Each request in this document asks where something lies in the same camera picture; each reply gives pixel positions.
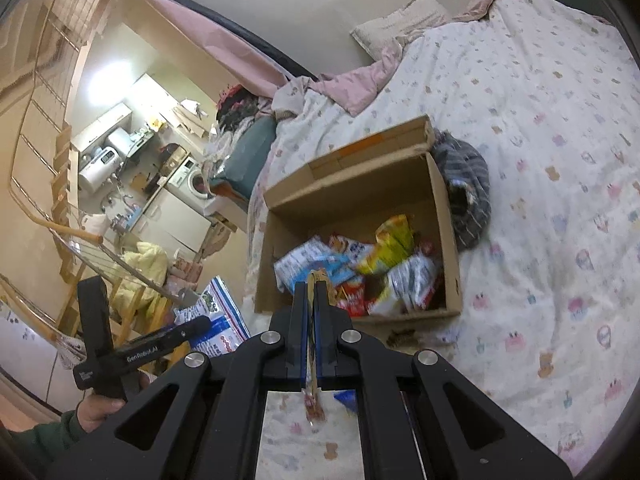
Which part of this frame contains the blue white chip bag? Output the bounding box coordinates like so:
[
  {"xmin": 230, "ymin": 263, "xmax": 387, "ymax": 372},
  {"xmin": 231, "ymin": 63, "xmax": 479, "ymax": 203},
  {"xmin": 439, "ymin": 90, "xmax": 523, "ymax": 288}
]
[{"xmin": 175, "ymin": 276, "xmax": 250, "ymax": 358}]

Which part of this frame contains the white blue snack bag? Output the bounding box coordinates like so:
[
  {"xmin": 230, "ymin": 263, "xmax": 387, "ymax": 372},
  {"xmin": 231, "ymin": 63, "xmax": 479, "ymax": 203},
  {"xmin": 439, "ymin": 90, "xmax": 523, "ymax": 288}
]
[{"xmin": 273, "ymin": 236, "xmax": 356, "ymax": 292}]

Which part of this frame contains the golden yellow chip bag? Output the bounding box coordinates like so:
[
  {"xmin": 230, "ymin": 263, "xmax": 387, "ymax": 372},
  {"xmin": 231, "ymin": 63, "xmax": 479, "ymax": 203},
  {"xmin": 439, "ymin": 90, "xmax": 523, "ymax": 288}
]
[{"xmin": 354, "ymin": 214, "xmax": 414, "ymax": 275}]

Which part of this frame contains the blue cartoon snack bag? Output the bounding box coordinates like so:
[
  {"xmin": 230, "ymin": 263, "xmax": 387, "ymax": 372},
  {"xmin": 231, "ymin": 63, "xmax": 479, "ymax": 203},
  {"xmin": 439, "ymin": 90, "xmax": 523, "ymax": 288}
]
[{"xmin": 333, "ymin": 390, "xmax": 358, "ymax": 414}]

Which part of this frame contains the left hand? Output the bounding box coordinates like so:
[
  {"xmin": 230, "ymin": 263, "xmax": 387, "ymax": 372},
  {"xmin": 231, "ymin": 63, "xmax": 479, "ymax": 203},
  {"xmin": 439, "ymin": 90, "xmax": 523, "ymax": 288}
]
[{"xmin": 75, "ymin": 392, "xmax": 126, "ymax": 434}]

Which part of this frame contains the red snack packet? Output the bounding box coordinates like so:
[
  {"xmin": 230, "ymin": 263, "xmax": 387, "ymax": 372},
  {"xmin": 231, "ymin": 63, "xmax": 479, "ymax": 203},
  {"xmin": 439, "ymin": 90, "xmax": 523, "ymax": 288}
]
[{"xmin": 336, "ymin": 275, "xmax": 382, "ymax": 318}]

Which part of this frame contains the yellow cloth on rack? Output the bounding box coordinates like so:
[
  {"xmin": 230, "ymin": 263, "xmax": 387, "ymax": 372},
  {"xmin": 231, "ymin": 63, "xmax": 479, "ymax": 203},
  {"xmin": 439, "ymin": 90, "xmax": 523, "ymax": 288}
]
[{"xmin": 111, "ymin": 242, "xmax": 169, "ymax": 315}]

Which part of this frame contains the silver grey snack bag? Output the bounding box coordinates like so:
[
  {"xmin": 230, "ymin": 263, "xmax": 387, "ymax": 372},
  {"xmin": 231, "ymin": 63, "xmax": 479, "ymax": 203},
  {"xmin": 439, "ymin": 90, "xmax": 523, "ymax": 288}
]
[{"xmin": 368, "ymin": 254, "xmax": 442, "ymax": 318}]

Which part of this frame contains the white patterned bed quilt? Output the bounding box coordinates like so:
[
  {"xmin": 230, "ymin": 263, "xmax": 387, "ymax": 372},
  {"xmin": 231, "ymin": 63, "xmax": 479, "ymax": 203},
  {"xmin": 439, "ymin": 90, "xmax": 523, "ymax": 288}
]
[{"xmin": 243, "ymin": 0, "xmax": 639, "ymax": 472}]

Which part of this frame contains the brown cardboard box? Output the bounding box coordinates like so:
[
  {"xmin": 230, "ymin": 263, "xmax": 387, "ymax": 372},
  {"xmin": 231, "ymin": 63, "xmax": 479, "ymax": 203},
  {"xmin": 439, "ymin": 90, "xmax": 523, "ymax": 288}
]
[{"xmin": 254, "ymin": 116, "xmax": 462, "ymax": 318}]

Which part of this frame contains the white water heater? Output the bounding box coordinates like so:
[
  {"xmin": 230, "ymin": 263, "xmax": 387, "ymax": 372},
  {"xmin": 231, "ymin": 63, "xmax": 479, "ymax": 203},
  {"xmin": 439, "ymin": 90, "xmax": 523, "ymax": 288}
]
[{"xmin": 78, "ymin": 146, "xmax": 122, "ymax": 194}]

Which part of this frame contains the white washing machine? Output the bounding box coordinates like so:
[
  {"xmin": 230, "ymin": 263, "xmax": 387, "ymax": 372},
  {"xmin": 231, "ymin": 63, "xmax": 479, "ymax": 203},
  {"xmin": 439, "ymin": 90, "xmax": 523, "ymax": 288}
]
[{"xmin": 165, "ymin": 156, "xmax": 212, "ymax": 214}]

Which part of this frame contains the grey striped garment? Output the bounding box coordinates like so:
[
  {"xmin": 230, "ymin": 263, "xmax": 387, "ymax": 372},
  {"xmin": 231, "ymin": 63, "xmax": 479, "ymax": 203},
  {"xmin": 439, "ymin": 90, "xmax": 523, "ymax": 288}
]
[{"xmin": 431, "ymin": 130, "xmax": 491, "ymax": 250}]

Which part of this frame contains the teal folded blanket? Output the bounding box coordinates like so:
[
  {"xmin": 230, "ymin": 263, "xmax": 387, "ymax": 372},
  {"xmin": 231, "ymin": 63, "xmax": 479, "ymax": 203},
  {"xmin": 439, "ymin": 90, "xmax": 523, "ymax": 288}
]
[{"xmin": 206, "ymin": 116, "xmax": 277, "ymax": 200}]

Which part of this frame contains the pink blanket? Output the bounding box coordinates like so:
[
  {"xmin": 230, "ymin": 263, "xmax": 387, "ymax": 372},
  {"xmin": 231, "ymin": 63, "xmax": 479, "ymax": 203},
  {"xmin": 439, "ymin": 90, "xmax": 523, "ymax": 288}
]
[{"xmin": 271, "ymin": 0, "xmax": 524, "ymax": 118}]

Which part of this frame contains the pile of dark clothes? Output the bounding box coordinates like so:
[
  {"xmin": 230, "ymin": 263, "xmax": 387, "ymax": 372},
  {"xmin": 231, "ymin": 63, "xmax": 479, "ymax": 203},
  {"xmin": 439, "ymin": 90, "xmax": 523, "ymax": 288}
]
[{"xmin": 216, "ymin": 84, "xmax": 271, "ymax": 131}]

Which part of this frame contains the pink curtain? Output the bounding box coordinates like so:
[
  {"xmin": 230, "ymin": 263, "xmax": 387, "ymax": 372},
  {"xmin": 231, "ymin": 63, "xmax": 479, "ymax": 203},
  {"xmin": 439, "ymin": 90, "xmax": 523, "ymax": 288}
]
[{"xmin": 146, "ymin": 0, "xmax": 311, "ymax": 98}]

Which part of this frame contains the beige pillow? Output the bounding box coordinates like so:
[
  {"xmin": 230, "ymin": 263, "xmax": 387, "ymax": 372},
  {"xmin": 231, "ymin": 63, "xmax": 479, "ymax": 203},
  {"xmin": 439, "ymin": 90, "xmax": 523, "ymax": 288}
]
[{"xmin": 350, "ymin": 0, "xmax": 452, "ymax": 61}]

